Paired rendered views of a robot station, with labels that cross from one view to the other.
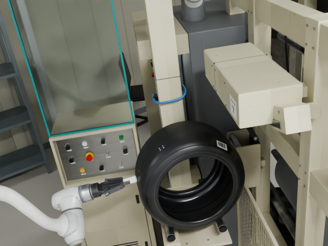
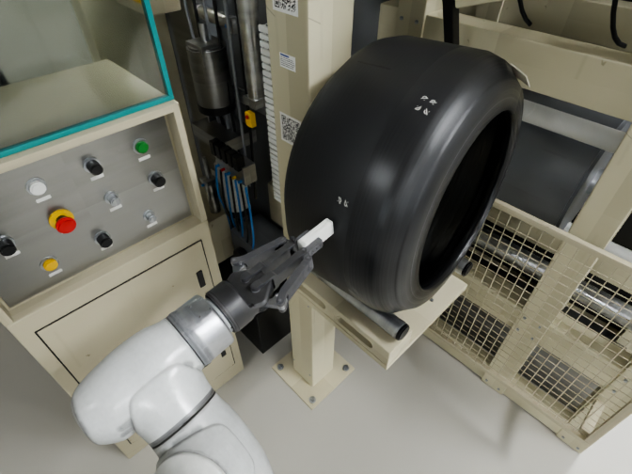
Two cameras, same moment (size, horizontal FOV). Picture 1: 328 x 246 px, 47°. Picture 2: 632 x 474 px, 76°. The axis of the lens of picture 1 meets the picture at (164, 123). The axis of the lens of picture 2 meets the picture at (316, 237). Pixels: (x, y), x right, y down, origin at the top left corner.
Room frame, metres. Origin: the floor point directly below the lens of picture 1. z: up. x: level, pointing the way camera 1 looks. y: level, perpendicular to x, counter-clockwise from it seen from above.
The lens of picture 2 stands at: (1.23, 0.54, 1.69)
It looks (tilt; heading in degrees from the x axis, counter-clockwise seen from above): 44 degrees down; 319
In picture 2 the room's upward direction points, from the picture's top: straight up
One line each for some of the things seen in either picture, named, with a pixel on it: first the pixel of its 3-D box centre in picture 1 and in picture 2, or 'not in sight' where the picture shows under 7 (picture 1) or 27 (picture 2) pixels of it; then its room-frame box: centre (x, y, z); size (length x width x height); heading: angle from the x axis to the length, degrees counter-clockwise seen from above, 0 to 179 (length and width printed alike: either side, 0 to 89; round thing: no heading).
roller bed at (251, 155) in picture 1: (243, 158); not in sight; (1.91, -0.45, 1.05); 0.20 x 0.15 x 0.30; 3
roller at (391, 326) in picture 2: (167, 216); (348, 290); (1.66, 0.06, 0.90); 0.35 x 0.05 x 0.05; 3
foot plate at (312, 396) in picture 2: not in sight; (313, 367); (1.92, -0.05, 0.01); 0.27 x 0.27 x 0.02; 3
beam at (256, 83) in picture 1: (245, 79); not in sight; (1.56, -0.39, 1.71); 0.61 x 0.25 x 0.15; 3
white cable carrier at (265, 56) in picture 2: not in sight; (279, 124); (2.01, -0.02, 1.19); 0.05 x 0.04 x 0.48; 93
